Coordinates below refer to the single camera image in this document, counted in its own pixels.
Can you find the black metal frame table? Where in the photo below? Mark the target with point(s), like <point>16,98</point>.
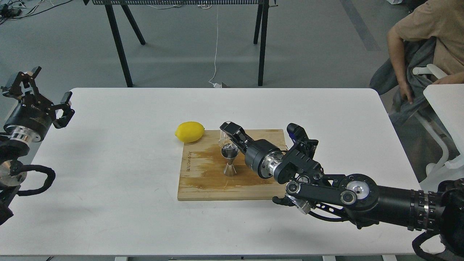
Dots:
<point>182,34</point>

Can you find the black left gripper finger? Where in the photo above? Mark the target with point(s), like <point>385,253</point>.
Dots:
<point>13,88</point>
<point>68,113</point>

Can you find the yellow lemon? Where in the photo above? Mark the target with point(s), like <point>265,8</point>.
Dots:
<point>190,131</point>

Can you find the person in tan shirt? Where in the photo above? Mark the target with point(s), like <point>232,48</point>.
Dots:
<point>441,19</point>

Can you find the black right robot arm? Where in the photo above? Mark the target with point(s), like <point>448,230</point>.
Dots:
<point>355,198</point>

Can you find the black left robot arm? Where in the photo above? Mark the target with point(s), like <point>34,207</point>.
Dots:
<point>12,171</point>

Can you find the white office chair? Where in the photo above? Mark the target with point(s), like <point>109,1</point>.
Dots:
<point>453,167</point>

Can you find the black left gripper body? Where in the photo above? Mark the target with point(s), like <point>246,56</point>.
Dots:
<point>32,115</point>

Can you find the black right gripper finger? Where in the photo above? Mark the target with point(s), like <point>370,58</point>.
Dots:
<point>239,137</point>

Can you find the wooden cutting board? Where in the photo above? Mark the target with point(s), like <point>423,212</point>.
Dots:
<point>202,178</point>

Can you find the steel double jigger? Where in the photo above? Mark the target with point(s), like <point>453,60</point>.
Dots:
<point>229,170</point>

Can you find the clear glass measuring cup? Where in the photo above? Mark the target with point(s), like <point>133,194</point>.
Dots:
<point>224,139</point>

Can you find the grey jacket on chair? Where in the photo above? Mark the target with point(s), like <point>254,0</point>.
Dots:
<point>417,54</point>

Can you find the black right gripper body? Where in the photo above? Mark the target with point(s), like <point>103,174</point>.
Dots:
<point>263,158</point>

